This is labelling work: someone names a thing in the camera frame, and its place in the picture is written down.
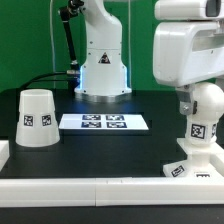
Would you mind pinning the white lamp bulb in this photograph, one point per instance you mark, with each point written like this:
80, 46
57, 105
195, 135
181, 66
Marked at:
202, 125

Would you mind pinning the white right rail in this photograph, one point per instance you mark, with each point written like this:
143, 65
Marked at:
218, 162

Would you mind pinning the white marker plate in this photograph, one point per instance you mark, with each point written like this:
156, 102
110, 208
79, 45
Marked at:
102, 122

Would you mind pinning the white left rail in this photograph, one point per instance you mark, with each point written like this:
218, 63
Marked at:
4, 152

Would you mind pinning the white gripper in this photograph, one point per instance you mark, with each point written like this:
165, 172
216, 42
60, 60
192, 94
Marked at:
185, 53

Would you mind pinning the white lamp base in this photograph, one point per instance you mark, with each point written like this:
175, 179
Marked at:
197, 164

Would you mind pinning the white front rail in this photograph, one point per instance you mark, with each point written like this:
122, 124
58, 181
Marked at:
63, 192

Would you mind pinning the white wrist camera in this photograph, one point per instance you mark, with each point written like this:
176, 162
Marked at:
189, 9

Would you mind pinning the black camera stand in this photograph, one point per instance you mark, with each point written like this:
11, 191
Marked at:
67, 12

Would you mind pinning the white rail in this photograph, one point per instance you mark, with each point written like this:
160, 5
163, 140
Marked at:
218, 162
63, 192
4, 152

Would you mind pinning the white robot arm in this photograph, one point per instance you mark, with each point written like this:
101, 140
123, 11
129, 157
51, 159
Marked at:
103, 75

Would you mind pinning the white lamp shade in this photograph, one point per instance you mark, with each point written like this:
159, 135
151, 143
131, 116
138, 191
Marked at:
37, 125

